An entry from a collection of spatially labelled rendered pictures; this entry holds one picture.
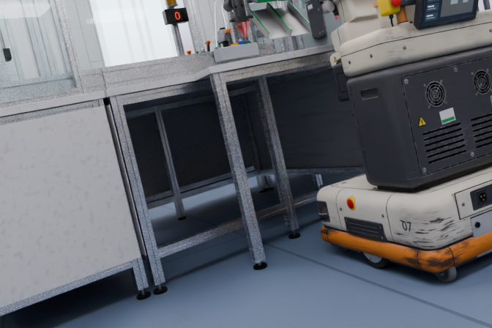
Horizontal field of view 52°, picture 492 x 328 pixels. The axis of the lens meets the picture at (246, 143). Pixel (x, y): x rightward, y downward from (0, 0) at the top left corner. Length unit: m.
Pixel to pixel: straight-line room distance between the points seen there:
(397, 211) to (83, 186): 1.17
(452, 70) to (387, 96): 0.26
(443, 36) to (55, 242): 1.55
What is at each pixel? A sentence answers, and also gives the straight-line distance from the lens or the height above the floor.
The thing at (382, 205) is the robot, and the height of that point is 0.25.
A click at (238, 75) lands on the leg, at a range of 2.11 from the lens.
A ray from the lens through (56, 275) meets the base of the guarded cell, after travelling 2.08.
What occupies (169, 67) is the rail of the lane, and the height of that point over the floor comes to 0.91.
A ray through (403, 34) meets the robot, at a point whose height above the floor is 0.78.
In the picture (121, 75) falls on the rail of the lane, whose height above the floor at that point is 0.92.
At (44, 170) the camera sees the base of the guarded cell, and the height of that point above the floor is 0.60.
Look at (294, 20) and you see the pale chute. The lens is 2.92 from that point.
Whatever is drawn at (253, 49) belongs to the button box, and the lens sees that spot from 2.44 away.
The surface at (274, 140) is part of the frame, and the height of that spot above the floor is 0.48.
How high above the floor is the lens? 0.66
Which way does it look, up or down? 4 degrees down
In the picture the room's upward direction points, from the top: 13 degrees counter-clockwise
